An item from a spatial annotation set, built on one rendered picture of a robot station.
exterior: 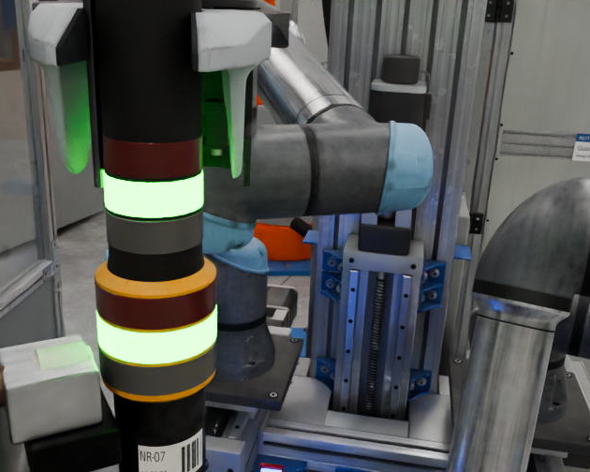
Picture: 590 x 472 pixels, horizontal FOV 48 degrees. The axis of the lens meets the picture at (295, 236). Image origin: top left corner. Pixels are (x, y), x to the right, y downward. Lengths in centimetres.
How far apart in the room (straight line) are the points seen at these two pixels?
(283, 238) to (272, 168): 380
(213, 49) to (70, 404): 13
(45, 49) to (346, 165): 34
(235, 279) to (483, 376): 52
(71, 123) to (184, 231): 6
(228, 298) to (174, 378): 85
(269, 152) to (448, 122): 71
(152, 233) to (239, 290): 87
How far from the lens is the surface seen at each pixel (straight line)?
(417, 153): 54
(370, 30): 115
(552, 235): 66
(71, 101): 25
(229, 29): 21
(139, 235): 22
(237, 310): 110
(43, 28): 22
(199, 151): 23
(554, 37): 207
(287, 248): 432
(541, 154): 212
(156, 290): 23
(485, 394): 68
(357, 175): 52
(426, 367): 132
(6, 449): 41
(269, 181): 50
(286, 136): 51
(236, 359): 113
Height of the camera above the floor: 164
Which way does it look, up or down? 19 degrees down
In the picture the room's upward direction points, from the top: 3 degrees clockwise
